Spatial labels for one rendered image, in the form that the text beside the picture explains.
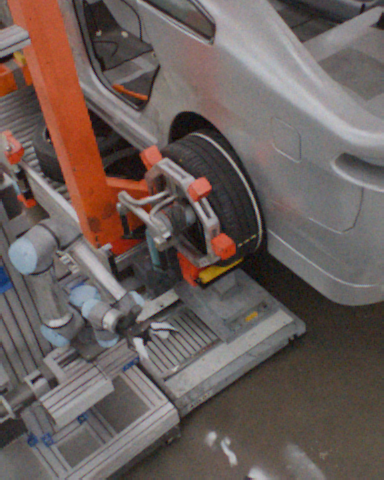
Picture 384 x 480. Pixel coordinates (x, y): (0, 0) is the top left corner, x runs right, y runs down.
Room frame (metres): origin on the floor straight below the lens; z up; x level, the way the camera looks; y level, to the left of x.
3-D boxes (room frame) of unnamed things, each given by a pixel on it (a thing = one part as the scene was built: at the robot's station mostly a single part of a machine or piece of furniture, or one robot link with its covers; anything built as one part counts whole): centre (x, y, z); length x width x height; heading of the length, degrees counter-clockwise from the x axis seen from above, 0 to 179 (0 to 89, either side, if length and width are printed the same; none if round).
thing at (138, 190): (3.07, 0.19, 0.69); 0.52 x 0.17 x 0.35; 119
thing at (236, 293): (2.66, -0.12, 0.32); 0.40 x 0.30 x 0.28; 29
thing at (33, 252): (1.87, 0.56, 1.19); 0.15 x 0.12 x 0.55; 136
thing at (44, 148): (4.07, 0.62, 0.39); 0.66 x 0.66 x 0.24
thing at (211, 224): (2.58, 0.03, 0.85); 0.54 x 0.07 x 0.54; 29
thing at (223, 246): (2.30, -0.13, 0.85); 0.09 x 0.08 x 0.07; 29
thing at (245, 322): (2.66, -0.12, 0.13); 0.50 x 0.36 x 0.10; 29
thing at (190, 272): (2.59, -0.01, 0.48); 0.16 x 0.12 x 0.17; 119
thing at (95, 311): (1.69, 0.37, 1.21); 0.11 x 0.08 x 0.09; 46
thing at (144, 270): (2.86, 0.15, 0.26); 0.42 x 0.18 x 0.35; 119
